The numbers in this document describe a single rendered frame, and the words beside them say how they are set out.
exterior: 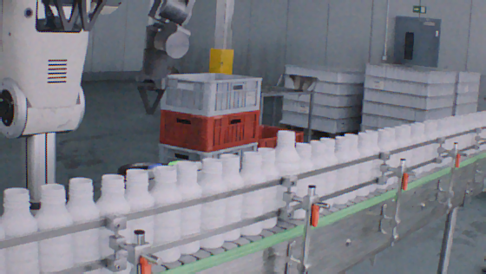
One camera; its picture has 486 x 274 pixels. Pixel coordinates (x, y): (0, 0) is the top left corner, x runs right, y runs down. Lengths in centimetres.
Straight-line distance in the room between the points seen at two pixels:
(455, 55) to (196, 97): 865
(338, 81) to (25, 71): 722
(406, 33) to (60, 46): 1096
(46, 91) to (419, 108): 666
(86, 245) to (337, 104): 770
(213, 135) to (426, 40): 870
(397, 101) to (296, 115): 174
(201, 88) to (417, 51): 876
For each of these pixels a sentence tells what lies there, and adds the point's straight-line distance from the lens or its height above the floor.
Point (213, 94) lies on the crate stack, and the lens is 365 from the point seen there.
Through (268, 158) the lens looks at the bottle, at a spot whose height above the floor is 115.
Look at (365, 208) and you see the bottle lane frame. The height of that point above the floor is 98.
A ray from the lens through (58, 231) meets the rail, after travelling 86.
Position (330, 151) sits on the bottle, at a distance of 142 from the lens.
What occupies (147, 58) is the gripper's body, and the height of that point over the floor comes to 133.
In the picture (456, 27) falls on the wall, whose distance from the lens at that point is 1186.
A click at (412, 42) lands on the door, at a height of 158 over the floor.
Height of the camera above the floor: 139
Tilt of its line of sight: 10 degrees down
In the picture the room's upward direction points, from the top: 4 degrees clockwise
